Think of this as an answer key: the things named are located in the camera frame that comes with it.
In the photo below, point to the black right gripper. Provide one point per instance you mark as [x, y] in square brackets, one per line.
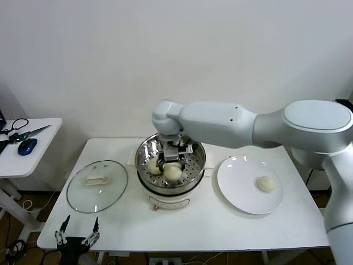
[171, 153]

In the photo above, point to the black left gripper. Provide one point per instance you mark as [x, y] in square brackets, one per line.
[71, 245]

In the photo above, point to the white steamed baozi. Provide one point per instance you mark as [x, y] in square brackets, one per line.
[172, 172]
[265, 184]
[154, 167]

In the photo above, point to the round glass pot lid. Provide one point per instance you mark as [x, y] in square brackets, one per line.
[96, 193]

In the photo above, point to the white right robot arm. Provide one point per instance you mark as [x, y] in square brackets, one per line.
[215, 121]

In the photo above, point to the stainless steel steamer basket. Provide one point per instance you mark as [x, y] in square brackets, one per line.
[195, 165]

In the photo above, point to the white round plate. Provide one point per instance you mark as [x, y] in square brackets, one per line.
[237, 176]

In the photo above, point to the white side table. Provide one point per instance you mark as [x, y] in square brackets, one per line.
[41, 157]

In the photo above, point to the white power strip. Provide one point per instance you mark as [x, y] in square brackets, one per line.
[165, 260]

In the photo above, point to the blue computer mouse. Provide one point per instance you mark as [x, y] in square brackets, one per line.
[27, 146]

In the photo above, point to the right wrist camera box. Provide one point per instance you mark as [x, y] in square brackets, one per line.
[186, 149]

